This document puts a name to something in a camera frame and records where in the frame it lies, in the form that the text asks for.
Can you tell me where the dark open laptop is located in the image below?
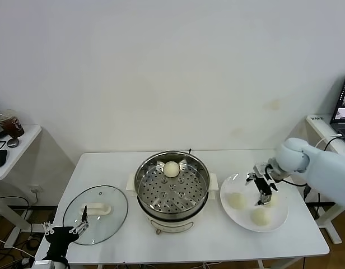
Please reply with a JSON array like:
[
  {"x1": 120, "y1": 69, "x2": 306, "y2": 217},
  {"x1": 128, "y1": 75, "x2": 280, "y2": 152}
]
[{"x1": 330, "y1": 71, "x2": 345, "y2": 147}]

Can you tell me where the black looped floor cable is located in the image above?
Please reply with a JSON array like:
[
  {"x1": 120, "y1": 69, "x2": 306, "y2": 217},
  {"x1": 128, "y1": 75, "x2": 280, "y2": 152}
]
[{"x1": 0, "y1": 194, "x2": 34, "y2": 210}]

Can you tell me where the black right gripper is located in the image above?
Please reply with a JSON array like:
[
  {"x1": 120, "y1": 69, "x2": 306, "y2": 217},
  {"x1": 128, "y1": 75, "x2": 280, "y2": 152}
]
[{"x1": 245, "y1": 165, "x2": 279, "y2": 207}]

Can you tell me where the stainless steel steamer basket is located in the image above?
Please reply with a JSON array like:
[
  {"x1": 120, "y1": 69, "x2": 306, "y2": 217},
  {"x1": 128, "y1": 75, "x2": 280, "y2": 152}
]
[{"x1": 129, "y1": 150, "x2": 218, "y2": 216}]

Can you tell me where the black laptop power cable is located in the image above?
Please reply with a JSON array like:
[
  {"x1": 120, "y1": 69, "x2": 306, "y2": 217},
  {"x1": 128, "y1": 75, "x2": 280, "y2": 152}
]
[{"x1": 303, "y1": 136, "x2": 344, "y2": 222}]

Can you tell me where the tangled floor cable bundle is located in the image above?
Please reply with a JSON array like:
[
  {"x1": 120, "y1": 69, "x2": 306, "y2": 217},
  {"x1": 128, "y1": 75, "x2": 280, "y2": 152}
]
[{"x1": 0, "y1": 231, "x2": 43, "y2": 269}]

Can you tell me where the iced coffee plastic cup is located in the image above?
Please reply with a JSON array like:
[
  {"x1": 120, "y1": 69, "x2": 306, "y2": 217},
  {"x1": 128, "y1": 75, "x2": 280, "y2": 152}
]
[{"x1": 0, "y1": 109, "x2": 25, "y2": 138}]

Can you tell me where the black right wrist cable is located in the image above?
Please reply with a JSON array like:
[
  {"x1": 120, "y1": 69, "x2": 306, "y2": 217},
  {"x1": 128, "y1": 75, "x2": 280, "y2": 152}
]
[{"x1": 281, "y1": 179, "x2": 305, "y2": 187}]

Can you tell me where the white round ceramic plate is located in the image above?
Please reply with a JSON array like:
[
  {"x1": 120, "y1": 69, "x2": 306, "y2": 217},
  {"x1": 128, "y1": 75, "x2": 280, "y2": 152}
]
[{"x1": 220, "y1": 173, "x2": 290, "y2": 233}]

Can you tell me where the white steamed baozi bun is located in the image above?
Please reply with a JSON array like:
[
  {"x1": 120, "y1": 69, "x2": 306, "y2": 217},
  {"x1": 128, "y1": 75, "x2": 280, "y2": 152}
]
[
  {"x1": 227, "y1": 192, "x2": 247, "y2": 210},
  {"x1": 250, "y1": 208, "x2": 271, "y2": 227},
  {"x1": 256, "y1": 193, "x2": 279, "y2": 208},
  {"x1": 163, "y1": 161, "x2": 180, "y2": 179}
]

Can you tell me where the glass lid with cream handle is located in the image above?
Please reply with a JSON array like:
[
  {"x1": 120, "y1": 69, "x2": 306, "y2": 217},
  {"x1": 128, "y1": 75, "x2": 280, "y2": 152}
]
[{"x1": 62, "y1": 184, "x2": 129, "y2": 247}]

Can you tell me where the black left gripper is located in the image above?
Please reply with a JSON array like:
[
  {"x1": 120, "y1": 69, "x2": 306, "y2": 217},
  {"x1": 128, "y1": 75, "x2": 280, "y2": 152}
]
[{"x1": 43, "y1": 207, "x2": 90, "y2": 260}]

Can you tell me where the white side table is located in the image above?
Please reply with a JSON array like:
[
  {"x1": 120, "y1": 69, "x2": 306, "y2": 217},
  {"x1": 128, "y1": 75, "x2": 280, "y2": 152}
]
[
  {"x1": 276, "y1": 114, "x2": 345, "y2": 244},
  {"x1": 0, "y1": 124, "x2": 77, "y2": 249}
]

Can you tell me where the cream electric cooking pot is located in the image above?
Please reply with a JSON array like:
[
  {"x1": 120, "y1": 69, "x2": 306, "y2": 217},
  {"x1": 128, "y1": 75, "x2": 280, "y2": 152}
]
[{"x1": 126, "y1": 179, "x2": 220, "y2": 235}]

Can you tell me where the white laptop cable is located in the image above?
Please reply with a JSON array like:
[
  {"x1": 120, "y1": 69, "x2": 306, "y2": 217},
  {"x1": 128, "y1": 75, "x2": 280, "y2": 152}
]
[{"x1": 315, "y1": 134, "x2": 344, "y2": 149}]

